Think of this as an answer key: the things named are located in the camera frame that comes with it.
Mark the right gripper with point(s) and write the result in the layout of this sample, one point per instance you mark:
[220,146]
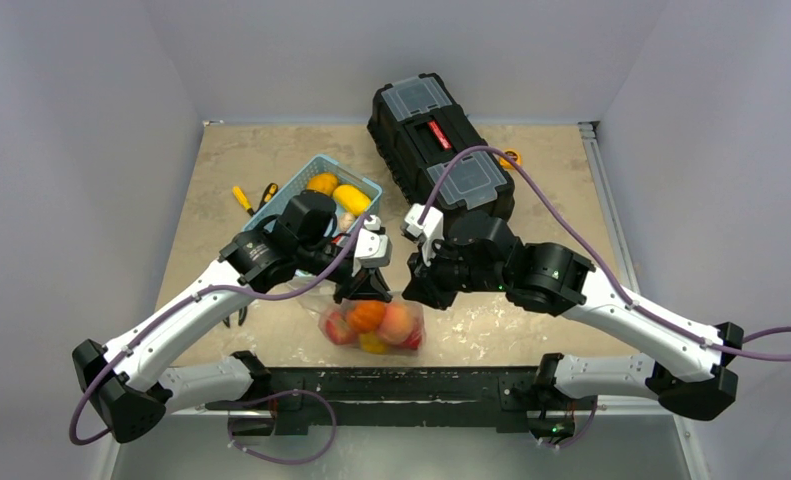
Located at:
[425,275]

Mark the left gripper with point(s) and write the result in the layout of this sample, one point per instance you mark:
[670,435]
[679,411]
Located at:
[370,281]

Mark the small orange pumpkin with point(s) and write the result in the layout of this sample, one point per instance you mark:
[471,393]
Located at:
[365,316]

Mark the polka dot zip bag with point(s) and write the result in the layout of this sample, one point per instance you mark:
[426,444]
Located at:
[318,303]

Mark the peach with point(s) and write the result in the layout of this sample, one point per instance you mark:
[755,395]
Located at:
[398,323]

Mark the yellow bell pepper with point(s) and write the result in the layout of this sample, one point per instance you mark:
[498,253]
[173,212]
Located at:
[371,343]

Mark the red apple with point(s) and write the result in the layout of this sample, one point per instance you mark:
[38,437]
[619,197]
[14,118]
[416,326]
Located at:
[337,330]

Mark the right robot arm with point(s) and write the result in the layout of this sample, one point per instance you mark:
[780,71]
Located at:
[678,362]

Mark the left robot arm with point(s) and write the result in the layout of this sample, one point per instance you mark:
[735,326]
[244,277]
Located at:
[129,383]

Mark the garlic bulb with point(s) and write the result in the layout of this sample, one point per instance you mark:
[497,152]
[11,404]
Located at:
[345,222]

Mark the yellow squash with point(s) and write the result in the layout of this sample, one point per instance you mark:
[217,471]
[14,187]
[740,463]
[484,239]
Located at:
[351,199]

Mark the yellow lemon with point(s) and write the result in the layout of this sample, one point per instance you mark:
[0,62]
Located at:
[324,183]

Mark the light blue plastic basket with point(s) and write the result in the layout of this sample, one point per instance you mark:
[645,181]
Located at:
[319,164]

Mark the yellow tape measure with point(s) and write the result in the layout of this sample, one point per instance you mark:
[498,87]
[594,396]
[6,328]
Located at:
[510,159]

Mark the black plastic toolbox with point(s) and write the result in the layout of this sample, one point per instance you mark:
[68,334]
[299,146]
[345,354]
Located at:
[418,128]

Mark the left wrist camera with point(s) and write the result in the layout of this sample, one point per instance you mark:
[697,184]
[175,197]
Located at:
[372,246]

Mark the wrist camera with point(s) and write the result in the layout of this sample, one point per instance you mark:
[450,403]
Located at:
[424,232]
[372,246]

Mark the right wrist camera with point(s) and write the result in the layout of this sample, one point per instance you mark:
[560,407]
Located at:
[424,232]

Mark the black base frame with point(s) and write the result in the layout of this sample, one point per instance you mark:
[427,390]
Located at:
[505,399]

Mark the black yellow handle tool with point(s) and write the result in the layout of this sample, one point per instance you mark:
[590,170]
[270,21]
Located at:
[267,195]

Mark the yellow handle screwdriver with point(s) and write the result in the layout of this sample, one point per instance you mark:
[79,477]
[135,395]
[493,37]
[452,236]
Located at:
[243,200]

